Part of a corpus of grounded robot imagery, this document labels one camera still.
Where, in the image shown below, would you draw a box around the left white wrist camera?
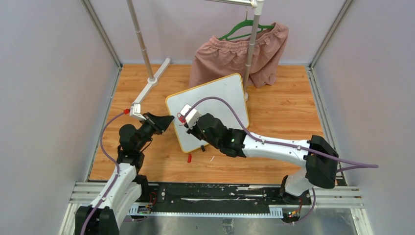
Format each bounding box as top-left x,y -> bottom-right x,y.
129,103 -> 146,121

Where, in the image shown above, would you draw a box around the yellow framed whiteboard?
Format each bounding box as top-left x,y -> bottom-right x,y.
165,73 -> 250,153

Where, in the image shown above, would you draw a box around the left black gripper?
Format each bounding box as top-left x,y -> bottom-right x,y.
136,113 -> 174,152

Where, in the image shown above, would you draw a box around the pink shorts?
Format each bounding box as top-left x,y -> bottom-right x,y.
188,23 -> 289,88

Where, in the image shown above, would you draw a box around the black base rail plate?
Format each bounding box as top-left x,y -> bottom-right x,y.
69,181 -> 364,218

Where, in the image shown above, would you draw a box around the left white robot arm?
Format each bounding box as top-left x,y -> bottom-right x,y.
74,113 -> 174,235

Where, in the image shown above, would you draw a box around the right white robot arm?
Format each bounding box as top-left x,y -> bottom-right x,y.
185,114 -> 339,205

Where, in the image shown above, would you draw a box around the silver clothes rack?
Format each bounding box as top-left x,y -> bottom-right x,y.
127,0 -> 264,105

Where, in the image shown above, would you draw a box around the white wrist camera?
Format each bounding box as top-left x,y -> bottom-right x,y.
129,103 -> 146,121
179,104 -> 201,129

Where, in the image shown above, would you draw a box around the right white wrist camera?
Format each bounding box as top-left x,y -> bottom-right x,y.
179,104 -> 201,129

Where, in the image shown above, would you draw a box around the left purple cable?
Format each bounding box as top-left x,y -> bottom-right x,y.
79,108 -> 131,235

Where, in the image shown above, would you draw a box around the green clothes hanger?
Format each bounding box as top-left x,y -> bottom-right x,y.
218,10 -> 275,41

